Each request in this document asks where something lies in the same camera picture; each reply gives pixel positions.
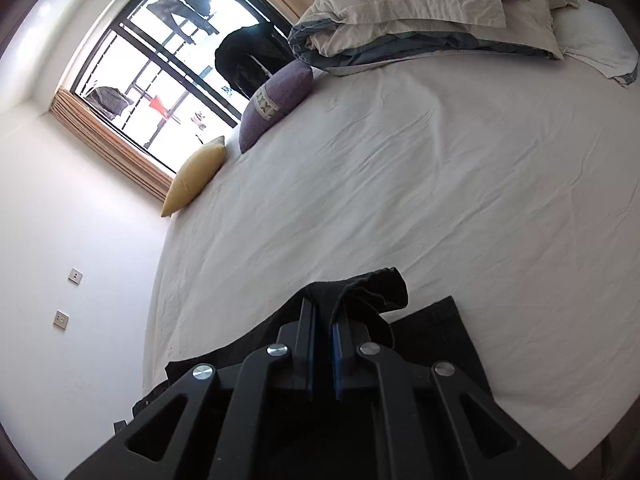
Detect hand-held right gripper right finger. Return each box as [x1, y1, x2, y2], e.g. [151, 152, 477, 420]
[331, 321, 563, 480]

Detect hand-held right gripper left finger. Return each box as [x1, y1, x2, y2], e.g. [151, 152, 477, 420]
[64, 297, 318, 480]

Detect black denim pants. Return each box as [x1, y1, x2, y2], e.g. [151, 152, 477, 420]
[131, 267, 494, 431]

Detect bed with white sheet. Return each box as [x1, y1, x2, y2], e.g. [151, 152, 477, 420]
[142, 52, 640, 471]

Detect yellow cushion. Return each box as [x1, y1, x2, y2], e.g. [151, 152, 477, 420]
[161, 136, 227, 218]

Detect purple cushion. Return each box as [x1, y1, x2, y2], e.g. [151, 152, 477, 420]
[239, 61, 314, 155]

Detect black garment by window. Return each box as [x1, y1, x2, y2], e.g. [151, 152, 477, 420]
[215, 22, 294, 100]

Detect pile of beige grey clothes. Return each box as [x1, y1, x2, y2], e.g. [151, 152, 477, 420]
[288, 0, 568, 77]

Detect black framed window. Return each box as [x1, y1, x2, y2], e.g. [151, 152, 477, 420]
[70, 0, 297, 175]

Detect grey hanging garment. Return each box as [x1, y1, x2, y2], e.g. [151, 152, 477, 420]
[87, 86, 132, 121]

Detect dark hanging clothes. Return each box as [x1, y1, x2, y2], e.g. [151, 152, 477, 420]
[145, 0, 222, 37]

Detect white pillow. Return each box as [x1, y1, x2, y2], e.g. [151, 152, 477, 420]
[550, 0, 640, 88]

